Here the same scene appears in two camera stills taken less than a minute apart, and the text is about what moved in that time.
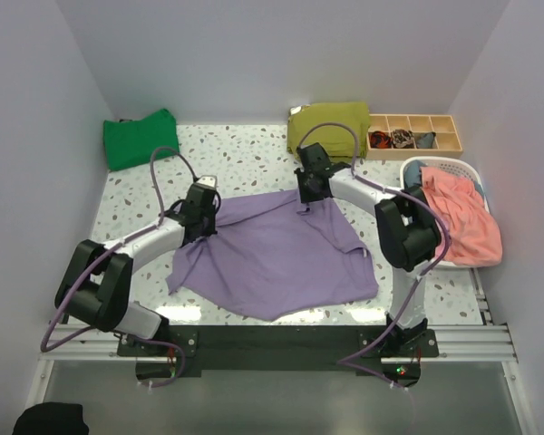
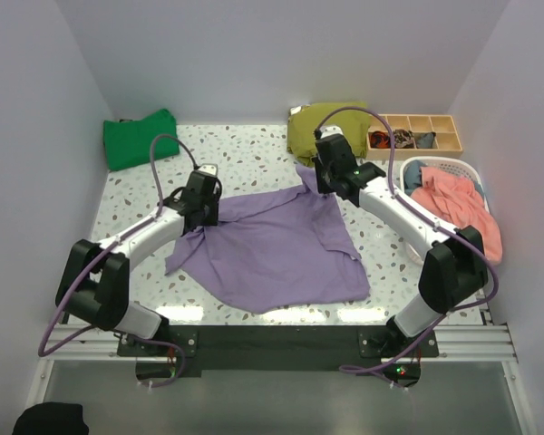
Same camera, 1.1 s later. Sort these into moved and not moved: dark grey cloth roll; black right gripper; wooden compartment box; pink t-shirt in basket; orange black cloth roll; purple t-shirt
Moved: purple t-shirt; black right gripper
Not moved: orange black cloth roll; dark grey cloth roll; wooden compartment box; pink t-shirt in basket
